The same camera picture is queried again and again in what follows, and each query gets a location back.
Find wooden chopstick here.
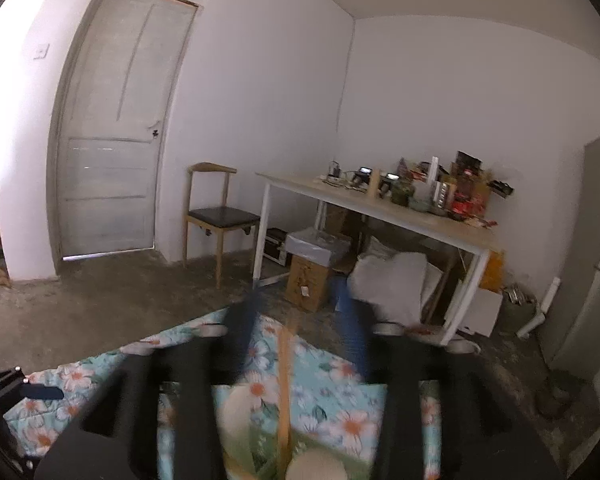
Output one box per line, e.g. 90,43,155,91
276,326,292,479

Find grey refrigerator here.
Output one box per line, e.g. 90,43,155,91
539,137,600,406

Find mint green utensil holder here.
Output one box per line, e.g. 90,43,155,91
215,387,374,479

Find white pillow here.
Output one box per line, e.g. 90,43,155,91
348,236,443,327

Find floral blue tablecloth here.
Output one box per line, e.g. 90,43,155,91
2,306,444,480

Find cardboard box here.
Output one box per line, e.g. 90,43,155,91
285,255,332,312

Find desk clutter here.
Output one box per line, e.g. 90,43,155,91
318,151,514,229

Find wooden chair black seat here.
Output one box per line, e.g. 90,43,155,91
182,162,260,289

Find white wooden-top desk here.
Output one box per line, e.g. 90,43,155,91
252,172,498,347

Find white door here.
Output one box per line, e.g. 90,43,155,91
56,0,196,257

